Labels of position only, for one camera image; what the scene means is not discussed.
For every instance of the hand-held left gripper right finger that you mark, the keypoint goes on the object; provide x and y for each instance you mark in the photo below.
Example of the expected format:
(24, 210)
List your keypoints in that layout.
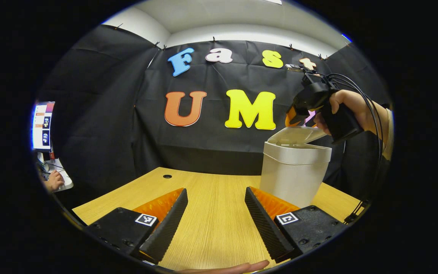
(266, 228)

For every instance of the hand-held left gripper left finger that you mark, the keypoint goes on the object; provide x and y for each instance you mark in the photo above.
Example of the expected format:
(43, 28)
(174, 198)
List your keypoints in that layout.
(167, 228)

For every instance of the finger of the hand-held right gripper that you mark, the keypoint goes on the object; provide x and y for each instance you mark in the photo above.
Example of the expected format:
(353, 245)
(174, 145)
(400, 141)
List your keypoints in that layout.
(291, 118)

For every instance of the white desktop garbage bin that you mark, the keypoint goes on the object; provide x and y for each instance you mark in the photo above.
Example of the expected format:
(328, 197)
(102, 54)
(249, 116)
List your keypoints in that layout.
(293, 179)

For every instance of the wooden desktop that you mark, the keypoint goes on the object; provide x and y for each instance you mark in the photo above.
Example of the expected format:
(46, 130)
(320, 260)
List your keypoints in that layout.
(211, 213)

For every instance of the white side table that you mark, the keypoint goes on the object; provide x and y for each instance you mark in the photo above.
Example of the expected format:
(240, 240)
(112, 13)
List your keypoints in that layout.
(68, 184)

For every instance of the black keyboard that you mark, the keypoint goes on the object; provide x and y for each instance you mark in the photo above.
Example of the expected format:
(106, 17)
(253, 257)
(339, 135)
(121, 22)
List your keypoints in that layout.
(46, 176)

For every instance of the black backdrop cloth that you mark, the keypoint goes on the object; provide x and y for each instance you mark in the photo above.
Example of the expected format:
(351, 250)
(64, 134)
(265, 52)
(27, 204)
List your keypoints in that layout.
(101, 114)

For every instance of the computer monitor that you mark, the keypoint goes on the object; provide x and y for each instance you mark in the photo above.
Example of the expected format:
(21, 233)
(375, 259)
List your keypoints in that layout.
(43, 127)

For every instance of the black desk edge bracket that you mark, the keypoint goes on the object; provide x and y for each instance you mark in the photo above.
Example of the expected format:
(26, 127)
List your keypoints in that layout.
(350, 218)

